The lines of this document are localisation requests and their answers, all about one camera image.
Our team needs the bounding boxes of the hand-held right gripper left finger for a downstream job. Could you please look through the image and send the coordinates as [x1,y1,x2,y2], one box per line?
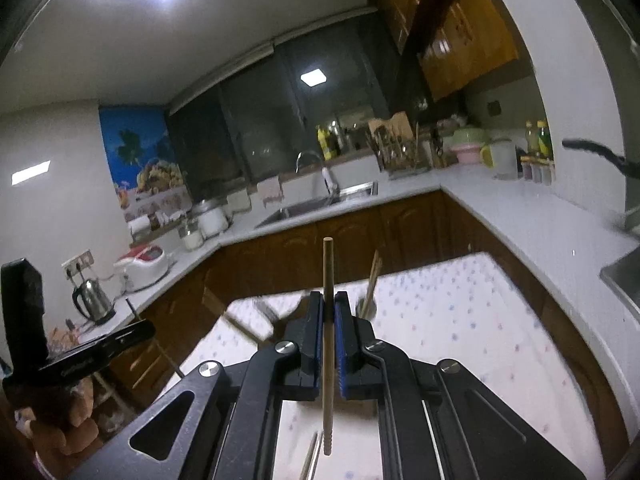
[65,290,326,480]

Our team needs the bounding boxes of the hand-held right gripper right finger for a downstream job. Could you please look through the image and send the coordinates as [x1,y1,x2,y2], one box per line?
[334,291,588,480]

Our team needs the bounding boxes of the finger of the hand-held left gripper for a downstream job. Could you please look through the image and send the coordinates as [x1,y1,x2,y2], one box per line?
[46,320,156,387]

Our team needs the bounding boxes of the thin metal chopstick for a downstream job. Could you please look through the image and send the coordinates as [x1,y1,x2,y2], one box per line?
[124,298,186,379]

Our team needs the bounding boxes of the long wooden chopstick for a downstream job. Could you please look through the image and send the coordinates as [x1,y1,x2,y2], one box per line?
[322,236,335,457]

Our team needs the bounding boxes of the person's left hand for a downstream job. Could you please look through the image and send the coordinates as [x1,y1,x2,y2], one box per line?
[14,376,101,456]

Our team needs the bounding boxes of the patterned plastic bag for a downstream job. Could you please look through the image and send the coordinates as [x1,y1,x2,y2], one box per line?
[49,326,97,361]

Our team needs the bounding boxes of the steel electric kettle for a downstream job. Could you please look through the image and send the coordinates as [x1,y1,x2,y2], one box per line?
[71,277,117,326]

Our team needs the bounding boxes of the dark chopstick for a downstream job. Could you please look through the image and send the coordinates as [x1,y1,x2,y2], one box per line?
[251,299,287,332]

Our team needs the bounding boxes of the blurred wooden chopstick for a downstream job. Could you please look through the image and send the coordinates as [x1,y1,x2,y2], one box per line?
[202,285,262,347]

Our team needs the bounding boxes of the white red rice cooker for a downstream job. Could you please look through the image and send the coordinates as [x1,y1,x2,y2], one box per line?
[113,243,176,292]

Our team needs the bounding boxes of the brown wooden base cabinets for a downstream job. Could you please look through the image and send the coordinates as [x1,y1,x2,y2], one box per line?
[106,189,619,461]

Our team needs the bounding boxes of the steel kitchen sink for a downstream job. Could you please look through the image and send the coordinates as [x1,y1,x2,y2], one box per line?
[254,182,379,229]

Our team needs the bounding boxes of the white dotted tablecloth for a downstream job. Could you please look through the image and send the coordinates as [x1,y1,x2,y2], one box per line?
[182,251,609,480]

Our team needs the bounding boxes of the glass jar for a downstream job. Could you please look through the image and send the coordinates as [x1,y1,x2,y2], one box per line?
[178,219,205,251]

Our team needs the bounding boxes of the pink dish cloth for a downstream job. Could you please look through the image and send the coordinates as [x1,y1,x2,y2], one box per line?
[256,177,284,206]

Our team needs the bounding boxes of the chrome kitchen faucet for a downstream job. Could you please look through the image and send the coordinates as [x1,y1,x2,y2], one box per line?
[295,150,341,202]

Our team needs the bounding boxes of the white cooking pot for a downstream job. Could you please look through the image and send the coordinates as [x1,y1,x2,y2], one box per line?
[192,197,231,239]

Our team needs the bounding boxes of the metal dish rack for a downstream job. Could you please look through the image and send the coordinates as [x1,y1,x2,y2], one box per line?
[367,132,431,179]

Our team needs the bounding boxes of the yellow oil bottle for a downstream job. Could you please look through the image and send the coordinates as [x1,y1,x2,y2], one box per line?
[316,125,335,161]

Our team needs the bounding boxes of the dark bottle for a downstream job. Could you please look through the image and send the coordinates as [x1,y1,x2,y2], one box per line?
[330,122,349,156]

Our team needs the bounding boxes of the dark kitchen window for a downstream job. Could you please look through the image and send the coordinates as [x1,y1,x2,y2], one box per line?
[166,6,402,202]

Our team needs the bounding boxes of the wooden cutting board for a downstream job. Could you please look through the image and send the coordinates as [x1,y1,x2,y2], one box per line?
[367,112,411,141]

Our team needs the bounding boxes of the green pink bowl stack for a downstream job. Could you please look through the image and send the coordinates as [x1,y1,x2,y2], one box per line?
[449,127,491,164]

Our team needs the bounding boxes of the white mug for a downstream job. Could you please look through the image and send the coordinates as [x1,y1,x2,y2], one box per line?
[479,137,519,181]

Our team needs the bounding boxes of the spice jar set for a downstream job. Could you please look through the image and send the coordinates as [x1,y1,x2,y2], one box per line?
[519,155,557,186]

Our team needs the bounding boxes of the steel basin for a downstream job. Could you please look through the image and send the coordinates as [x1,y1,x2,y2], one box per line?
[599,247,640,317]

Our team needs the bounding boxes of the wall power outlet strip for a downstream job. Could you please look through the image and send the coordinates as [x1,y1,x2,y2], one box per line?
[61,248,96,280]

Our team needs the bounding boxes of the blue fruit wall poster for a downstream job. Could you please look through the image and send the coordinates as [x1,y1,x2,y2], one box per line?
[98,105,194,224]

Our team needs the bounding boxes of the black pan handle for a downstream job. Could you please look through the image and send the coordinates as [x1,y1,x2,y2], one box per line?
[561,137,640,179]

